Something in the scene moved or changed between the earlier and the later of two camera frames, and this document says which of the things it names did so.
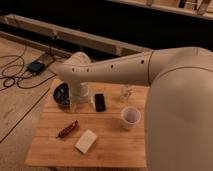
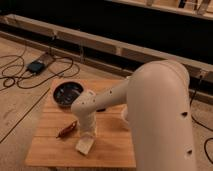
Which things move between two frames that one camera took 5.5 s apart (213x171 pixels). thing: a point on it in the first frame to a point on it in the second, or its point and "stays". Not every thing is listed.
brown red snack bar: [66, 130] stays
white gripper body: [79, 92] to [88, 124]
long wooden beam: [76, 38] stays
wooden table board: [109, 131] stays
